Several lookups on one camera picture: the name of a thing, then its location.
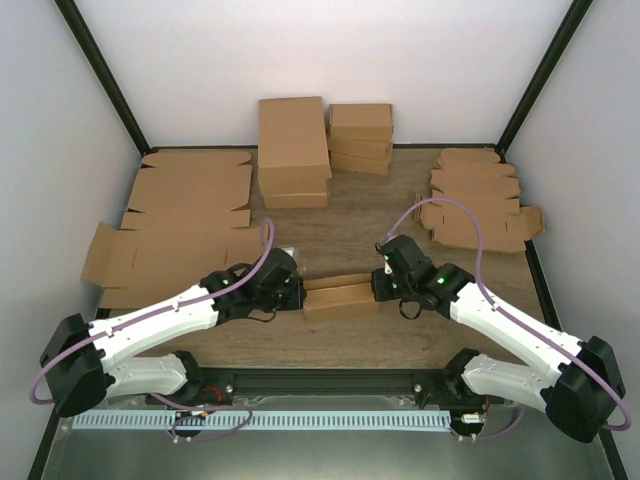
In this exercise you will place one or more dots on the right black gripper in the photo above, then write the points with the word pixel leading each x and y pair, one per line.
pixel 381 293

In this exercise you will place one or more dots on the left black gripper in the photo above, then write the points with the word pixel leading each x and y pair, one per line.
pixel 298 296

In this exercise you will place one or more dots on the small cardboard box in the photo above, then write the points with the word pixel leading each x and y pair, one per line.
pixel 339 297

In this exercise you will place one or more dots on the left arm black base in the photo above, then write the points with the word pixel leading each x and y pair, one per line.
pixel 217 388

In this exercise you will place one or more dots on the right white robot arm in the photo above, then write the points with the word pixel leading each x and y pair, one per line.
pixel 575 383

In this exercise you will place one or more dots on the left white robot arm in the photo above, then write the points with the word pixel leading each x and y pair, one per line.
pixel 88 362

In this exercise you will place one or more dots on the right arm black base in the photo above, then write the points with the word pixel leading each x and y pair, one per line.
pixel 444 388

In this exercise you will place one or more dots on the bottom large folded box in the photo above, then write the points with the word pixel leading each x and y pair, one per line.
pixel 296 201

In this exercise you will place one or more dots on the large folded box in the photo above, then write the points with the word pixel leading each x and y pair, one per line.
pixel 293 155
pixel 296 201

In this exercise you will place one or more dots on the bottom small folded box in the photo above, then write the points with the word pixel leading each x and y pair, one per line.
pixel 345 162

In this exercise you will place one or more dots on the small folded box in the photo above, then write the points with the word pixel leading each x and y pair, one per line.
pixel 361 121
pixel 375 149
pixel 345 162

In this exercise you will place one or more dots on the top large folded box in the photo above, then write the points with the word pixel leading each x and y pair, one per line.
pixel 293 155

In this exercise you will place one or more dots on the middle small folded box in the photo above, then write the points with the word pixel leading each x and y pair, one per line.
pixel 375 149

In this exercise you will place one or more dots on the top small folded box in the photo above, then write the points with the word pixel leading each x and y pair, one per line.
pixel 361 121

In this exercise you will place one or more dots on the large flat cardboard blank stack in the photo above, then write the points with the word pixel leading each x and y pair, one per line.
pixel 187 216

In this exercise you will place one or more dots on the small flat cardboard blank stack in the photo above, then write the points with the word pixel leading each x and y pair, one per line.
pixel 473 186

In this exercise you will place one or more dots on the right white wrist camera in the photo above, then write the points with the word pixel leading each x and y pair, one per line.
pixel 385 250

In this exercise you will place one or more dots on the black front frame rail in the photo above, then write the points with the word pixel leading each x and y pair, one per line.
pixel 251 382

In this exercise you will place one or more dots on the light blue slotted cable duct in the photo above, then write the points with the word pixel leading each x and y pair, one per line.
pixel 396 420

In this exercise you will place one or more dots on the left black frame post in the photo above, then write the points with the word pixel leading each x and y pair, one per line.
pixel 91 50

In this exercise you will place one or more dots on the black frame post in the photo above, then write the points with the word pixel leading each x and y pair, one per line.
pixel 91 50
pixel 560 41

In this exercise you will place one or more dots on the right black frame post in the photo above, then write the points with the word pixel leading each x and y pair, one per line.
pixel 560 41

